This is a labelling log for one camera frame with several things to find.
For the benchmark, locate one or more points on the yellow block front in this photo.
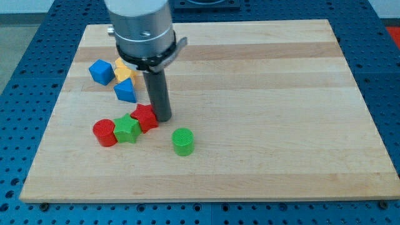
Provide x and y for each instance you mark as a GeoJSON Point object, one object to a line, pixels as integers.
{"type": "Point", "coordinates": [123, 73]}

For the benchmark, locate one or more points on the green star block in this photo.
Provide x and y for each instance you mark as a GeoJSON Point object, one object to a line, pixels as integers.
{"type": "Point", "coordinates": [127, 129]}

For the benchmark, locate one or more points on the yellow block rear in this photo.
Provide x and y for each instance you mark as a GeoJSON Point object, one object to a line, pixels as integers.
{"type": "Point", "coordinates": [119, 63]}

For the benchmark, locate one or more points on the yellow block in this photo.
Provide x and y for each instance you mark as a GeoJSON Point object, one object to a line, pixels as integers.
{"type": "Point", "coordinates": [123, 73]}
{"type": "Point", "coordinates": [119, 63]}

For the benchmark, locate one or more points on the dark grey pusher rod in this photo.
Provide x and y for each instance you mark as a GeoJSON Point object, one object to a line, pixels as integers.
{"type": "Point", "coordinates": [157, 90]}

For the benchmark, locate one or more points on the red cylinder block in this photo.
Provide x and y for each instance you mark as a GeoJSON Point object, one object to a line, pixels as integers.
{"type": "Point", "coordinates": [104, 132]}

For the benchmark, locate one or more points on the red star block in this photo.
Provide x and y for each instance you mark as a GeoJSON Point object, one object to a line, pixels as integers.
{"type": "Point", "coordinates": [145, 116]}

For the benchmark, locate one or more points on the silver robot arm cylinder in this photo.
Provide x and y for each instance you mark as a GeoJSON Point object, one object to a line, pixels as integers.
{"type": "Point", "coordinates": [144, 33]}

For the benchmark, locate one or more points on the blue cube block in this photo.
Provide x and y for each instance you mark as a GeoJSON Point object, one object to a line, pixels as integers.
{"type": "Point", "coordinates": [102, 72]}

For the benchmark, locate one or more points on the blue triangle block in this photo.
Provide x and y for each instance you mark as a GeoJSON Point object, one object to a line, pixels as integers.
{"type": "Point", "coordinates": [125, 91]}

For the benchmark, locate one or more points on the green cylinder block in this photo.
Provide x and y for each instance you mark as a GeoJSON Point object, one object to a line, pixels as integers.
{"type": "Point", "coordinates": [183, 141]}

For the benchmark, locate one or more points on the wooden board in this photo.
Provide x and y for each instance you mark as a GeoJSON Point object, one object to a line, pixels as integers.
{"type": "Point", "coordinates": [274, 108]}

